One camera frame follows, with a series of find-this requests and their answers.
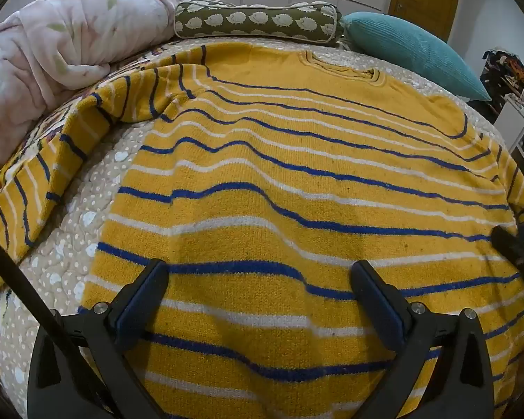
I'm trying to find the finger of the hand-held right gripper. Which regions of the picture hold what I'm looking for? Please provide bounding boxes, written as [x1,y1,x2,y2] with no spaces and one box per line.
[491,225,524,271]

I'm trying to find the white shelf unit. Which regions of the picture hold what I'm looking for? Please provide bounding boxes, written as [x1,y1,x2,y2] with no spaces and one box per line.
[493,95,524,177]

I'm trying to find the olive hedgehog print bolster pillow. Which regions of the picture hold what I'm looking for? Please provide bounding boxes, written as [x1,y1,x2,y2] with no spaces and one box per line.
[174,1,345,46]

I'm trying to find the yellow striped knit sweater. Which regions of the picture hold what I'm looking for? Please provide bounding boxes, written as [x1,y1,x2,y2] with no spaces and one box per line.
[0,43,524,419]

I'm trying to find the beige dotted quilt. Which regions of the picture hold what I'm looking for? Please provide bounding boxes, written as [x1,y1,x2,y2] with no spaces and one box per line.
[0,37,524,419]

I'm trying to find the teal ribbed pillow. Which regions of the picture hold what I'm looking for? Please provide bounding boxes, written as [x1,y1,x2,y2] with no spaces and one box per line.
[341,12,492,102]

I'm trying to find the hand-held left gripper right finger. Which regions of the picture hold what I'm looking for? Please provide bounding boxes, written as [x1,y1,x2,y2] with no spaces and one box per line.
[350,259,495,419]

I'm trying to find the pile of clutter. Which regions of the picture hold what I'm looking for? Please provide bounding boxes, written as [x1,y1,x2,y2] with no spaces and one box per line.
[482,48,524,97]

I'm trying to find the pink floral duvet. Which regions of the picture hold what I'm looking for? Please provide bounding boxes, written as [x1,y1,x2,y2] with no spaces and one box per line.
[0,0,210,184]

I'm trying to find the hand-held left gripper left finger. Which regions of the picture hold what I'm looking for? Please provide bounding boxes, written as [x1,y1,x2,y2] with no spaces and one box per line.
[27,259,171,419]

